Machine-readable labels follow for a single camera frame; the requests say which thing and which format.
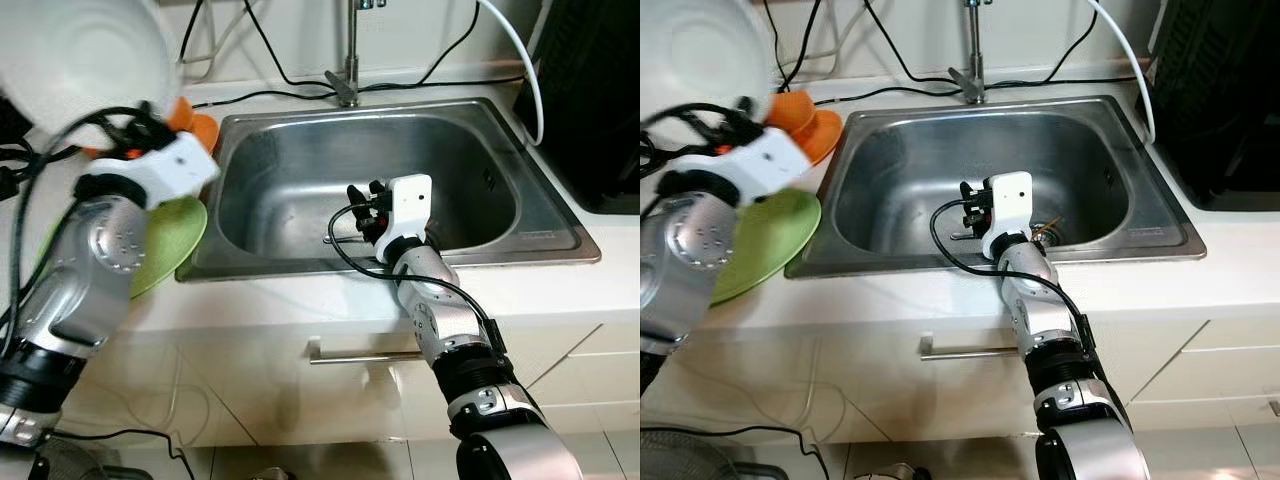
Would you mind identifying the white bowl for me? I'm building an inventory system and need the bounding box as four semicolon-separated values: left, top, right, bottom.
0;0;183;136
640;0;771;121

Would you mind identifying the orange bowl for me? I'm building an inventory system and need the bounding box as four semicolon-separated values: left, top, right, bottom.
165;95;199;133
770;92;816;131

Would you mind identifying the stainless steel sink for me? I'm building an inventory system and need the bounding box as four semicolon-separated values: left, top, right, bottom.
785;95;1206;279
178;97;603;281

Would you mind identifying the orange plate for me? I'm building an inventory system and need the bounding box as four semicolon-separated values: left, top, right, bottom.
800;108;843;166
192;112;221;156

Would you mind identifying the light green plate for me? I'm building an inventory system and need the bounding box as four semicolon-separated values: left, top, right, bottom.
40;195;209;301
705;188;823;306

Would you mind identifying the chrome faucet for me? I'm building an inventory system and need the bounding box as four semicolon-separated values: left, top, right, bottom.
325;0;386;108
948;0;996;105

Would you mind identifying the black slatted crate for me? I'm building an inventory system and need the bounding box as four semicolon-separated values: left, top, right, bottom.
512;0;641;214
1140;0;1280;211

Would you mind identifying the cream cabinet door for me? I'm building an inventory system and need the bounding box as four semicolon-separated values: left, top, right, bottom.
800;315;1211;441
200;320;601;446

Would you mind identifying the grey floor fan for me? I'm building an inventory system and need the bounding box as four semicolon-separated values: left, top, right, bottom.
640;430;766;480
30;440;111;480

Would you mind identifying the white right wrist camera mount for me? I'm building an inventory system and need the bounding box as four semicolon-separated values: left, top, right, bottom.
985;171;1034;241
385;174;434;246

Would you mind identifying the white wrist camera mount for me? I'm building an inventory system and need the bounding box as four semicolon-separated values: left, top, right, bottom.
75;132;223;211
985;171;1034;241
700;128;816;206
385;174;434;246

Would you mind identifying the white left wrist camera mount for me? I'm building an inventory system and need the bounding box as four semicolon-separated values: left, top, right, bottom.
700;128;816;206
75;132;223;211

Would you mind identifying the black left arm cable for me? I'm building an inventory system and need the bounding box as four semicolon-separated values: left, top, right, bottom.
0;105;151;361
640;100;741;181

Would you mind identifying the thin black countertop cable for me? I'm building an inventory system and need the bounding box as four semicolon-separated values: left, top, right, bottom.
190;78;526;109
815;75;1146;106

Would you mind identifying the silver cabinet door handle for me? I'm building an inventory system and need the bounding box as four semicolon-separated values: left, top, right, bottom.
307;337;426;366
918;333;1021;361

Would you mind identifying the white hose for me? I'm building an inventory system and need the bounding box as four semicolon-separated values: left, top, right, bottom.
1085;0;1157;143
478;0;547;146

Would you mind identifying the long black fan cable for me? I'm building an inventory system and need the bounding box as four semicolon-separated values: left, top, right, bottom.
50;428;196;480
640;425;831;480

